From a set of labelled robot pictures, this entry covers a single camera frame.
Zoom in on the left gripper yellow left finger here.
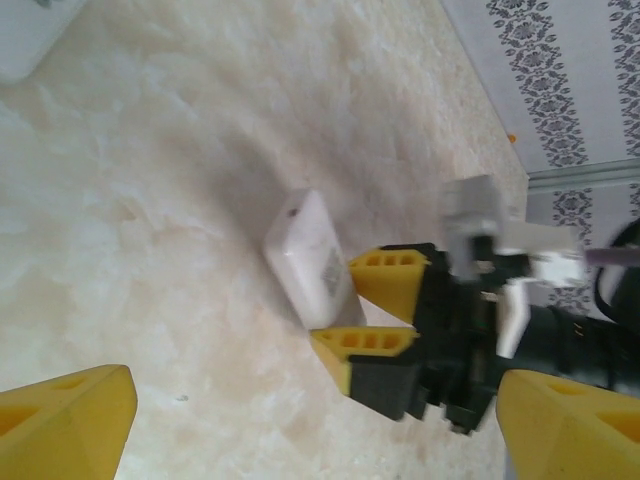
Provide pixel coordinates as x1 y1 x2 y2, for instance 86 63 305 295
0 363 139 480

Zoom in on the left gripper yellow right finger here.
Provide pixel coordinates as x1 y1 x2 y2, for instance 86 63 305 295
497 370 640 480

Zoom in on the white remote control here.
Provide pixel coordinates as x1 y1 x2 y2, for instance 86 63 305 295
263 188 366 329
0 0 86 84

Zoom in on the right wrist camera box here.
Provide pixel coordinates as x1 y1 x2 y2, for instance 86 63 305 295
442 174 591 359

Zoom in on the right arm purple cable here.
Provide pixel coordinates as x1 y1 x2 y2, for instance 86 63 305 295
584 247 640 266

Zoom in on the aluminium frame post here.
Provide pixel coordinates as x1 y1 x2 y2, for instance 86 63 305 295
527 158 640 194

